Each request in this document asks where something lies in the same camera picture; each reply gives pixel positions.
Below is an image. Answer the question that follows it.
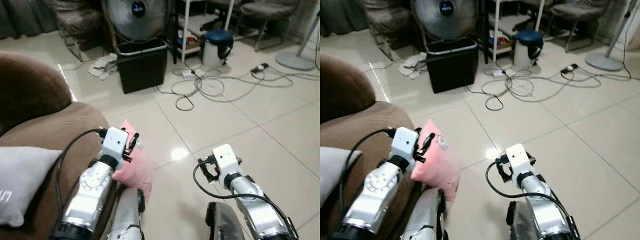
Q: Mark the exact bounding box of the silver robot leg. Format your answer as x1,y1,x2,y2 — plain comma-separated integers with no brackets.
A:
205,201,247,240
107,187,147,240
402,187,447,240
505,199,532,240

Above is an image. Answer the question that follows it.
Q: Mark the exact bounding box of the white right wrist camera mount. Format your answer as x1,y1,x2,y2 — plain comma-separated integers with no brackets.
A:
504,143,536,177
212,144,245,179

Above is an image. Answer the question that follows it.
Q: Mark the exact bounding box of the white metal rack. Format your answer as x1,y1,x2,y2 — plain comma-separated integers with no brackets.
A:
484,0,547,64
175,0,237,64

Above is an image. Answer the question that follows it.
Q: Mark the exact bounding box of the grey cushioned metal chair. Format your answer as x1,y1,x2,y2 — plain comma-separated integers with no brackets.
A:
234,0,302,53
545,0,612,54

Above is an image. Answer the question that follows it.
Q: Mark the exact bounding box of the silver right robot leg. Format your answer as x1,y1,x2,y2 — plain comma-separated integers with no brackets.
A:
205,201,247,240
505,199,532,240

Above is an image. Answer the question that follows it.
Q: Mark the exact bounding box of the grey pillow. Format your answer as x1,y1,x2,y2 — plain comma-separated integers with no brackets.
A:
0,146,64,229
320,146,362,207

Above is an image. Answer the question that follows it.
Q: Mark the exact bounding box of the silver left robot leg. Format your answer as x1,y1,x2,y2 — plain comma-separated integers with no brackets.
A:
107,187,147,240
402,187,447,240

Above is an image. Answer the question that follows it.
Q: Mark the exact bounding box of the grey floor cable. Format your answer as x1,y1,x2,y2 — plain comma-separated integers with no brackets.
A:
170,62,297,104
481,63,603,104

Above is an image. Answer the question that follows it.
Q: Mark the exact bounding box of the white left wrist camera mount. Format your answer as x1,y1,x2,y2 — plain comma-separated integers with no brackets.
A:
100,126,130,161
390,126,420,161

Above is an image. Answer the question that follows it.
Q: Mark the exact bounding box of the black floor cable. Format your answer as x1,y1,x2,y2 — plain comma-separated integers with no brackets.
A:
153,62,227,112
465,64,535,112

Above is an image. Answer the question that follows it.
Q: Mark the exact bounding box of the brown patterned chair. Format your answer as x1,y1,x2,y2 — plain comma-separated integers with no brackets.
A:
357,0,420,62
44,0,110,62

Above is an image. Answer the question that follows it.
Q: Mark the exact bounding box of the large round metal fan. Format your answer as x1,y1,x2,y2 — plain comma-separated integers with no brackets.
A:
102,0,171,44
412,0,479,44

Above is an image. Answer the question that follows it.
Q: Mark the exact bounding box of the pink pillow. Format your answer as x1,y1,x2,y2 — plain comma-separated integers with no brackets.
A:
112,119,155,202
410,118,461,202

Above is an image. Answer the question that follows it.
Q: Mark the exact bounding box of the colourful box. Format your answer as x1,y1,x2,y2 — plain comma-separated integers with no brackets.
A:
178,31,202,52
488,31,513,52

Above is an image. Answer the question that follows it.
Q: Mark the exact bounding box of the grey stand with round base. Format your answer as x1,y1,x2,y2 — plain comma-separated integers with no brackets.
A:
274,0,321,72
584,0,635,72

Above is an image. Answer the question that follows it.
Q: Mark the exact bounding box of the black plastic bin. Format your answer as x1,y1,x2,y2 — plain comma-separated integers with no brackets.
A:
425,38,480,95
116,38,169,95

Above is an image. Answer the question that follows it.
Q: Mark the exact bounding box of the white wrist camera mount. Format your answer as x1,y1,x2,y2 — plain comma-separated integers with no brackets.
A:
390,126,420,161
212,144,245,179
100,126,130,161
504,143,536,177

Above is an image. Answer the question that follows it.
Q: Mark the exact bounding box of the brown sofa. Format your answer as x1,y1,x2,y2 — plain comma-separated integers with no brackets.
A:
320,52,422,240
0,50,119,240

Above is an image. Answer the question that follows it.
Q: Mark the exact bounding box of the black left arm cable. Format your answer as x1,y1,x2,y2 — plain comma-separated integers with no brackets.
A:
53,127,109,222
338,127,399,216

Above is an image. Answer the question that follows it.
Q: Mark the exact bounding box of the crumpled grey cloth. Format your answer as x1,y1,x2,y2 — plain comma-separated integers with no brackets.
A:
397,53,429,81
88,53,119,81

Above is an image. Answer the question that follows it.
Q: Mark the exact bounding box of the grey green curtain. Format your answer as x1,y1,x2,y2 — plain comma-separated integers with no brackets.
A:
320,0,369,39
0,0,57,41

